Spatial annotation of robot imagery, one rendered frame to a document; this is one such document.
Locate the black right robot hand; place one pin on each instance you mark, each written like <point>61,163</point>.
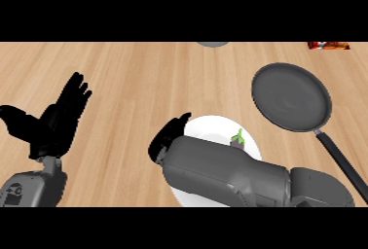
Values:
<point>167,137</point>

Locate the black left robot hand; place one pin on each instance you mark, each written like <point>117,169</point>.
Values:
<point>55,123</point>

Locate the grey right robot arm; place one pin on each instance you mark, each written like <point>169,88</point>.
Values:
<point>240,175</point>

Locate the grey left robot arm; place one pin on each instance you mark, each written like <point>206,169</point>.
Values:
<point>33,188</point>

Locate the white plate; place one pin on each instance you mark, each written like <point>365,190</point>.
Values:
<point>216,128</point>

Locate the green-stemmed grey squash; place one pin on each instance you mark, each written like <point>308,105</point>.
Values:
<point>237,140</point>

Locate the dark grey frying pan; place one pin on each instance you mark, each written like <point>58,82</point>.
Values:
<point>292,97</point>

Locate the grey round object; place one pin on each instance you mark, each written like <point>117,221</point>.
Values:
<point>212,44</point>

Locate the red and orange object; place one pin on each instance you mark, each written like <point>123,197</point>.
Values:
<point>328,45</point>

